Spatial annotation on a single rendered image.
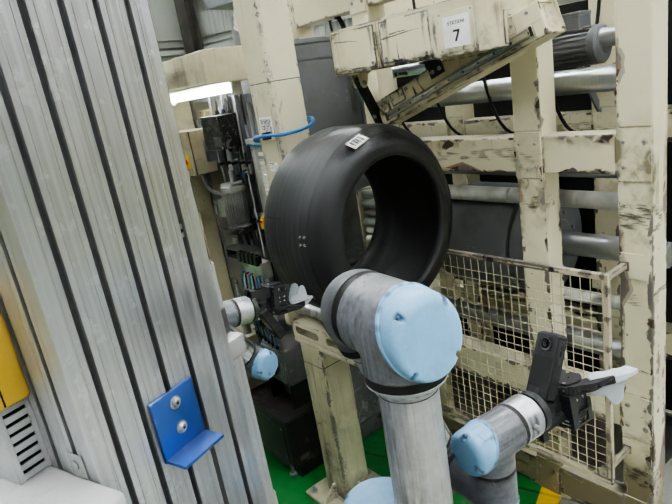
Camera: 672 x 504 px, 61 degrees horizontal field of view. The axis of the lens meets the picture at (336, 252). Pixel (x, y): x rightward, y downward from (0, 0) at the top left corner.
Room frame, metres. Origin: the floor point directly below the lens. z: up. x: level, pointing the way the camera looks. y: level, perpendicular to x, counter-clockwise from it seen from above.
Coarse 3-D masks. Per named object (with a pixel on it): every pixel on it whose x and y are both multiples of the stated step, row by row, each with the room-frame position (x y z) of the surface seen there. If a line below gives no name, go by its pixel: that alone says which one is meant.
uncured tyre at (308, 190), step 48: (336, 144) 1.60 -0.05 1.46; (384, 144) 1.63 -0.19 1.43; (288, 192) 1.60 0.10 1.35; (336, 192) 1.51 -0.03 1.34; (384, 192) 1.99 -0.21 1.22; (432, 192) 1.87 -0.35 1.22; (288, 240) 1.55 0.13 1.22; (336, 240) 1.49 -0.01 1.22; (384, 240) 1.97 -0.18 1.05; (432, 240) 1.85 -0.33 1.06
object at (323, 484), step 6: (372, 474) 2.05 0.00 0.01; (324, 480) 2.07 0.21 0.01; (312, 486) 2.01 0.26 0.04; (318, 486) 2.03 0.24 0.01; (324, 486) 2.03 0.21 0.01; (306, 492) 2.02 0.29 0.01; (312, 492) 2.00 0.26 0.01; (318, 492) 2.00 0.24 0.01; (324, 492) 1.99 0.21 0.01; (318, 498) 1.96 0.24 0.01; (324, 498) 1.96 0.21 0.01; (336, 498) 1.94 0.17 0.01
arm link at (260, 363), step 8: (232, 328) 1.24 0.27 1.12; (248, 344) 1.25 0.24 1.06; (248, 352) 1.25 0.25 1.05; (256, 352) 1.27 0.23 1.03; (264, 352) 1.27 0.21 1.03; (272, 352) 1.28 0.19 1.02; (248, 360) 1.25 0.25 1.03; (256, 360) 1.25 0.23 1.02; (264, 360) 1.25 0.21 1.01; (272, 360) 1.27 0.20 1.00; (248, 368) 1.25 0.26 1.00; (256, 368) 1.24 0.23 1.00; (264, 368) 1.25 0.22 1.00; (272, 368) 1.27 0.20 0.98; (248, 376) 1.28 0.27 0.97; (256, 376) 1.25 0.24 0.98; (264, 376) 1.25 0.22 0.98
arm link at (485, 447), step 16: (480, 416) 0.80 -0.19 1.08; (496, 416) 0.78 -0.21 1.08; (512, 416) 0.78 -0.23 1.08; (464, 432) 0.76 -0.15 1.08; (480, 432) 0.75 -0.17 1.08; (496, 432) 0.76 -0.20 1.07; (512, 432) 0.76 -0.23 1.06; (528, 432) 0.77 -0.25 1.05; (464, 448) 0.75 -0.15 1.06; (480, 448) 0.73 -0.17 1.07; (496, 448) 0.74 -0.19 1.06; (512, 448) 0.75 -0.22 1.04; (464, 464) 0.75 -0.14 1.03; (480, 464) 0.73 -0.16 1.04; (496, 464) 0.74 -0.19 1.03; (512, 464) 0.75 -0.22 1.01
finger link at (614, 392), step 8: (616, 368) 0.87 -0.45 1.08; (624, 368) 0.86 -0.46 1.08; (632, 368) 0.86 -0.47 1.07; (592, 376) 0.86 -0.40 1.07; (600, 376) 0.85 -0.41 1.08; (616, 376) 0.85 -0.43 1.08; (624, 376) 0.85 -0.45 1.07; (616, 384) 0.85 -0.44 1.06; (624, 384) 0.85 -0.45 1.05; (592, 392) 0.85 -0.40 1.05; (600, 392) 0.85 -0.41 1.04; (608, 392) 0.85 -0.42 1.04; (616, 392) 0.85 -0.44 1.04; (616, 400) 0.85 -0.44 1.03
